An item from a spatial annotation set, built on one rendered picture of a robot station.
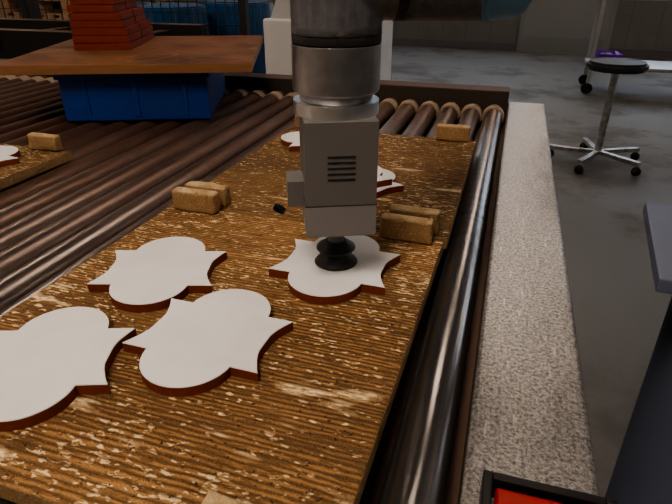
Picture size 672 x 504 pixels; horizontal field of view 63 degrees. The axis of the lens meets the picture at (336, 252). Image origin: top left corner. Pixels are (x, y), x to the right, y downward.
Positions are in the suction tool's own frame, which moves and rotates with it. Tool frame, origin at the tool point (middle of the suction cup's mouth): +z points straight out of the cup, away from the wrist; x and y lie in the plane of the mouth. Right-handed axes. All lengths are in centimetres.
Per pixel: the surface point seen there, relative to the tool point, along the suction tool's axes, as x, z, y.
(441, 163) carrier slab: 20.2, 1.0, -31.7
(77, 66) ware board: -43, -9, -68
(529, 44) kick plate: 403, 83, -834
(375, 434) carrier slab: 0.1, 1.0, 22.3
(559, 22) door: 437, 49, -815
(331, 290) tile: -1.0, 0.0, 5.6
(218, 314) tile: -11.0, 0.0, 8.4
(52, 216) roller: -35.5, 3.3, -22.6
